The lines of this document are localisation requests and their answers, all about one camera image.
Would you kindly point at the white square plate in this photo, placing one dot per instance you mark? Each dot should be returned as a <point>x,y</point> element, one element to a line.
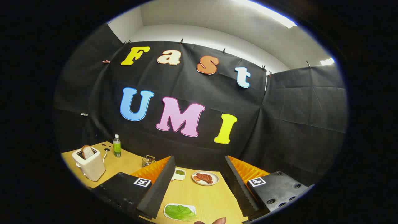
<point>190,207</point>

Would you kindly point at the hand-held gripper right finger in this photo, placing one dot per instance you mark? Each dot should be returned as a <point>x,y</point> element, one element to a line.
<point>239,186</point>

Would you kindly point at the round white meat plate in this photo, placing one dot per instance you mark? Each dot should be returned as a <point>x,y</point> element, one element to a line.
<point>214,179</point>

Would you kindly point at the white toaster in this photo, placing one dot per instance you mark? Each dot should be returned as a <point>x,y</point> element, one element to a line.
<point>92,168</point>

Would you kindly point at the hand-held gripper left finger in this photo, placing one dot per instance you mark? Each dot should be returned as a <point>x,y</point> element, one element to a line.
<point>160,183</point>

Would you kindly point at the green lettuce leaf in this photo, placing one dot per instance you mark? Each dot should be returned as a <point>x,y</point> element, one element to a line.
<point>178,212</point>

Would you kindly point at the green label water bottle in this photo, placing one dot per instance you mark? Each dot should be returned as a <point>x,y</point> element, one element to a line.
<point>117,148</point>

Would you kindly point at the brown meat piece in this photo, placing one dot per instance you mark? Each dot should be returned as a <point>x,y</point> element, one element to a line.
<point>204,178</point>

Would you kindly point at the white divided bean dish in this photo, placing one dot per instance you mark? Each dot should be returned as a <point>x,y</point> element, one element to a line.
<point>179,174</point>

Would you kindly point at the toasted bread slice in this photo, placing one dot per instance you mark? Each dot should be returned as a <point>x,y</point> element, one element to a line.
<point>88,151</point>

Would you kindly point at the black backdrop cloth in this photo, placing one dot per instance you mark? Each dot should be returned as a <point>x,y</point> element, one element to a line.
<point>279,124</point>

